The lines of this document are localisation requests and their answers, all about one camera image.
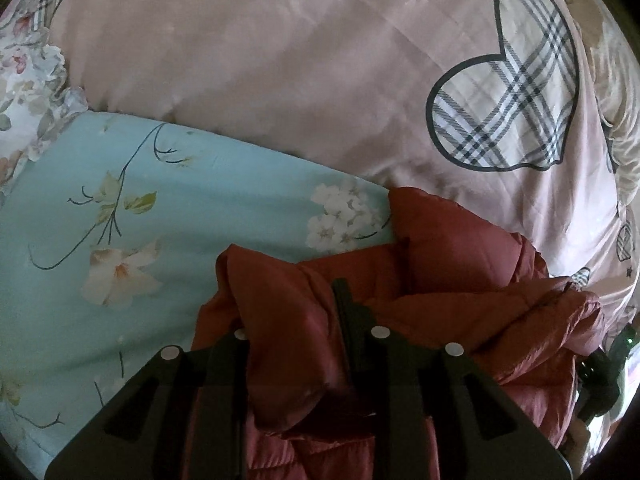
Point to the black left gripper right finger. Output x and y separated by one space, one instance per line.
380 366

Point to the light blue floral bedsheet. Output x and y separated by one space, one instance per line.
108 250

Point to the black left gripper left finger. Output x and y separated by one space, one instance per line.
229 360

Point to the cream ruffled pillow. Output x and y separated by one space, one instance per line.
614 70

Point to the white floral pillow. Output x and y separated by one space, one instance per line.
37 102

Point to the pink quilt with plaid hearts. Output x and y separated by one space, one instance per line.
494 104

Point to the person's right hand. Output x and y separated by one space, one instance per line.
577 446

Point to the dark red puffer jacket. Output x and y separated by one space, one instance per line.
448 276

